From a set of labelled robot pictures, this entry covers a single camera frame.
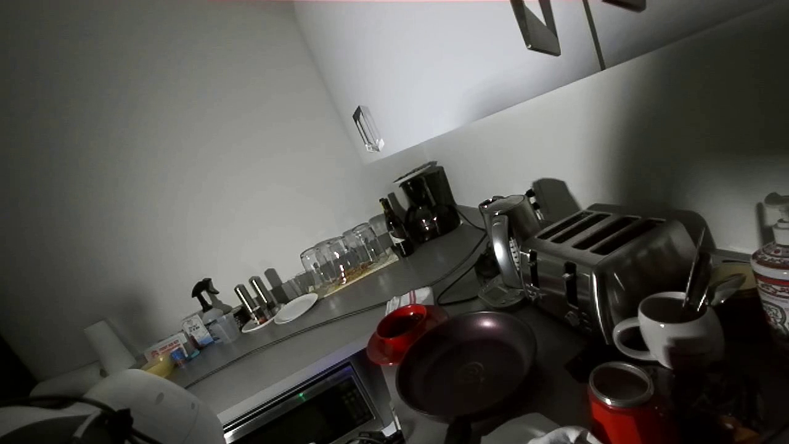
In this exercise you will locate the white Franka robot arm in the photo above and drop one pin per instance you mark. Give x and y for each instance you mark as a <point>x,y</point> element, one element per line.
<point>155,407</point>

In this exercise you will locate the dark wine bottle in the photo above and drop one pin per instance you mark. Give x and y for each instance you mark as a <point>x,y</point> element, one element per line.
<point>398,226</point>

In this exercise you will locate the clear drinking glass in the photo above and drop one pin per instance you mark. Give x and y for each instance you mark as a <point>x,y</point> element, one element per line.
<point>381,237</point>
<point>361,250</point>
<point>338,259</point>
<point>317,268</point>

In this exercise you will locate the black coffee maker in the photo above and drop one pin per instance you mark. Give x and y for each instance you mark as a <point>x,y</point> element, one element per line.
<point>428,201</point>

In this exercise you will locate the white napkin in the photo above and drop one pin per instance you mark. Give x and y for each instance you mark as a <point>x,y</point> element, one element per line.
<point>412,296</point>

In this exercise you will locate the red bowl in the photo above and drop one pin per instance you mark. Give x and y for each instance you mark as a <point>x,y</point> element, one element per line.
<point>401,334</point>

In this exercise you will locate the steel electric kettle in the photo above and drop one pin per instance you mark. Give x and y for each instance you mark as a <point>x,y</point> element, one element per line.
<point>508,237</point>

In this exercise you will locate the white plate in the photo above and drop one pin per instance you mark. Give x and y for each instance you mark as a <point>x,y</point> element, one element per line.
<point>297,310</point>

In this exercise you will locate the dark metal shaker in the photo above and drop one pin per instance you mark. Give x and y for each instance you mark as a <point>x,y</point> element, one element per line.
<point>276,285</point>
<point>245,302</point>
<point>262,293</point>

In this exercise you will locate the dark frying pan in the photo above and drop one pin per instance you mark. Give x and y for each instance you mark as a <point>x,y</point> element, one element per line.
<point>466,365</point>

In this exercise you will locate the white upper kitchen cabinet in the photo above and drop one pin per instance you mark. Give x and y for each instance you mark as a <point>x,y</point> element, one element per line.
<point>428,65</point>

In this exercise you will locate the dark grey boxy appliance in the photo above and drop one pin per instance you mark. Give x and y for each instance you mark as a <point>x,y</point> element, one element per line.
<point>559,199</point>

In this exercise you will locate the small white saucer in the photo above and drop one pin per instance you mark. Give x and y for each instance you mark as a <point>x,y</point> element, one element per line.
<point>259,327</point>

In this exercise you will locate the black-pump soap dispenser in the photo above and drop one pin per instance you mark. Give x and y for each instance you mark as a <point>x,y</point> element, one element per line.
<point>207,305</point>

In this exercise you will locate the chrome four-slot toaster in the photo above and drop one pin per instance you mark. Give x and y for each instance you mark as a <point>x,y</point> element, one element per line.
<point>614,263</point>

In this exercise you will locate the white patterned cloth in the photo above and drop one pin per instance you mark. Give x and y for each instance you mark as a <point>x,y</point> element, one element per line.
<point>525,429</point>

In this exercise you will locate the colourful small box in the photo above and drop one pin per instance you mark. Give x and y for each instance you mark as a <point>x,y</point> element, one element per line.
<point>174,345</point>

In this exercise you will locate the yellow small bowl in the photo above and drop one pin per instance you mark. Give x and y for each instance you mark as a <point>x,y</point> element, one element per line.
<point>160,365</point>

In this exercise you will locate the red metal canister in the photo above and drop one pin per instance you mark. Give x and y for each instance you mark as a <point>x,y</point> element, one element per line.
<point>626,407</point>

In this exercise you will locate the white ceramic mug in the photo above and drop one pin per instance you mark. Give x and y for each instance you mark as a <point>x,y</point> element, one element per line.
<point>671,328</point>

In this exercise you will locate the dark spoon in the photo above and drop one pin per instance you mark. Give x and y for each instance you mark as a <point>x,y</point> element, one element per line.
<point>699,275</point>

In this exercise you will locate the white paper roll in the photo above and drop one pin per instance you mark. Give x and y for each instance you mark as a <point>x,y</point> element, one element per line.
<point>110,345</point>

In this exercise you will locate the metal utensil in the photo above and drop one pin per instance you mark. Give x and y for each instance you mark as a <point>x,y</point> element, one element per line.
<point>725,289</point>

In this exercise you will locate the white rounded container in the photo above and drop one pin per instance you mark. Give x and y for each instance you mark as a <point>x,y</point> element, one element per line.
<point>62,381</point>

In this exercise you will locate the patterned ceramic jar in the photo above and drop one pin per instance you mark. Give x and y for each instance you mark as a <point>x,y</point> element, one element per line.
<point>772,286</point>

